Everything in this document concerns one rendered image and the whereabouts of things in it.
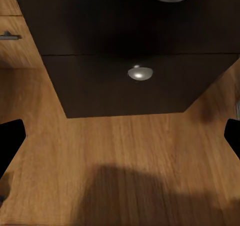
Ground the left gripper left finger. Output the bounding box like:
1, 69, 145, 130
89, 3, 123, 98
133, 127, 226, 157
0, 119, 26, 179

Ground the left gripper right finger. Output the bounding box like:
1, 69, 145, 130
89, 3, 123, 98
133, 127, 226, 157
224, 119, 240, 159

